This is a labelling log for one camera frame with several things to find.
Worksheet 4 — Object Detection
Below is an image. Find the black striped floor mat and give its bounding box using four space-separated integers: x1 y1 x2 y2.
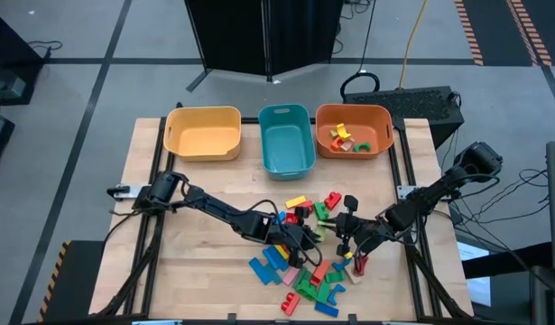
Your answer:
36 238 107 324

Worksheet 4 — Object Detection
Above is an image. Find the yellow plastic bin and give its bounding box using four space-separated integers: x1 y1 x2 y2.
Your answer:
162 106 243 163

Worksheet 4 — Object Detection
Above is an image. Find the teal plastic bin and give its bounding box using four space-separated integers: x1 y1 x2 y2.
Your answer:
257 103 317 181

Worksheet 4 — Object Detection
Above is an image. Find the white paper sheet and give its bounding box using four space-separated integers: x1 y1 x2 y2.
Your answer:
456 241 493 308

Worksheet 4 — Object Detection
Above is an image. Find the black cabinet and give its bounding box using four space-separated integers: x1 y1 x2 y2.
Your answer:
0 8 46 107

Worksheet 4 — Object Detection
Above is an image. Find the small red ribbed block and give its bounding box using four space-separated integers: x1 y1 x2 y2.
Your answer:
353 255 370 277

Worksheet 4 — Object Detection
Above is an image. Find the red two-stud plastic brick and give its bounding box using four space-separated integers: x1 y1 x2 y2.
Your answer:
323 190 343 211
280 292 301 317

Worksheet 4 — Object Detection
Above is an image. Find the green plastic stud brick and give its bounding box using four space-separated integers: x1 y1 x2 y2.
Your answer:
296 283 319 302
313 201 330 223

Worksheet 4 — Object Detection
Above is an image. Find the black hanging cable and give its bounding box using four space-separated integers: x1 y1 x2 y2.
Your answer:
338 0 381 103

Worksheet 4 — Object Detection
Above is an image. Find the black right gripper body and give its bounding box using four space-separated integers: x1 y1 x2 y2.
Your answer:
336 194 382 259

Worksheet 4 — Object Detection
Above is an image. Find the yellow hanging cable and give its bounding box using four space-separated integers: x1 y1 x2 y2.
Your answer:
397 0 430 90

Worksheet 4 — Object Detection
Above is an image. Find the wide blue wooden block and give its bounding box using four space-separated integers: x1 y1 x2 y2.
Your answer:
263 246 291 273

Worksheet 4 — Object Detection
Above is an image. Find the orange plastic bin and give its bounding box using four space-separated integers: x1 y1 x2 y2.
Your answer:
315 103 394 160

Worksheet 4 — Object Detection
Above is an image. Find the beige wooden block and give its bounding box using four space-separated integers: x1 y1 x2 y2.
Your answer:
344 265 363 285

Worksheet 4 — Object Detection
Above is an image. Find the orange-red long wooden block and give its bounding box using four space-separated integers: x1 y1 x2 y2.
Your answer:
309 259 331 287

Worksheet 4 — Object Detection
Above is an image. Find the black partition panel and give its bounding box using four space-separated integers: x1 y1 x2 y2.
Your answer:
267 0 346 78
184 0 272 94

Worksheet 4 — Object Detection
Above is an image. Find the black cable bundle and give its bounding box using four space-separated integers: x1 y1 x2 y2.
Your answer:
448 166 551 227

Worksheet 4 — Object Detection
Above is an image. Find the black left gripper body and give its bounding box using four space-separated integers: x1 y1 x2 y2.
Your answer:
272 206 310 268

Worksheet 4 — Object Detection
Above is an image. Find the dark green long block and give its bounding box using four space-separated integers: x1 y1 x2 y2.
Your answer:
293 267 312 287

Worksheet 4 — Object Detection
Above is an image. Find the blue notched block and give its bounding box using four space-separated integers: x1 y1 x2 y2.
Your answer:
327 283 347 307

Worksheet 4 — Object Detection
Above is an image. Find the long blue wooden block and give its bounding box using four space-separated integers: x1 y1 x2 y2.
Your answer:
247 256 273 286

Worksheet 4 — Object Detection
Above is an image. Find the black computer case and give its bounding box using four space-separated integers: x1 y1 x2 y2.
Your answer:
343 85 467 150

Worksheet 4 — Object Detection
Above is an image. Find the pink wooden block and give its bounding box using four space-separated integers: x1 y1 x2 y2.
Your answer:
282 265 301 287

